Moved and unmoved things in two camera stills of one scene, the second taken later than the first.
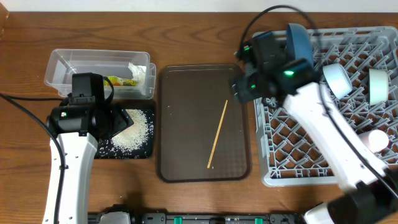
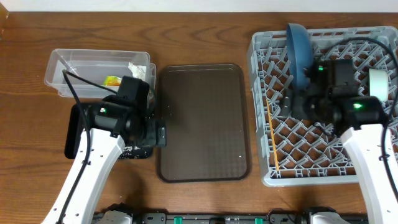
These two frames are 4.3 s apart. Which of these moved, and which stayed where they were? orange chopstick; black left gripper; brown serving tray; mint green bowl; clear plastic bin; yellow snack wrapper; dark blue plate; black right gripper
Moved: black right gripper; orange chopstick; black left gripper
Stayed: mint green bowl; yellow snack wrapper; clear plastic bin; brown serving tray; dark blue plate
